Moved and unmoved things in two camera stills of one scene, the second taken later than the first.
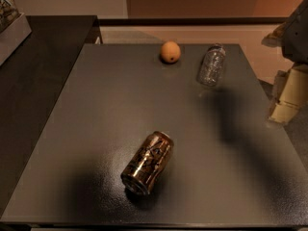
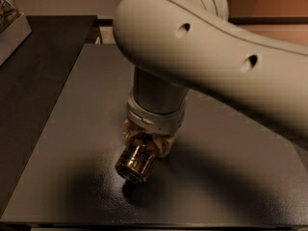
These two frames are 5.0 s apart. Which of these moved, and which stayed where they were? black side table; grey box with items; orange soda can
Moved: orange soda can
Stayed: grey box with items; black side table
